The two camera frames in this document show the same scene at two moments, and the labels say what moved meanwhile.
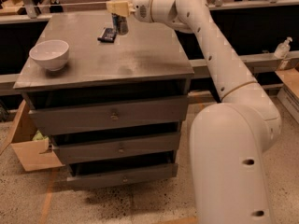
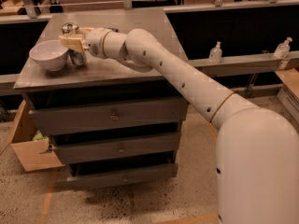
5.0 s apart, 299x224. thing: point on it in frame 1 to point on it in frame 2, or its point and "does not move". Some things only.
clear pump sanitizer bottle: (283, 49) does not move
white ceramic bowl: (53, 54) does not move
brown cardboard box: (30, 152) does not move
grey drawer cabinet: (115, 110) does not move
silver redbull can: (121, 23) to (77, 58)
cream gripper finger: (119, 7) to (77, 40)
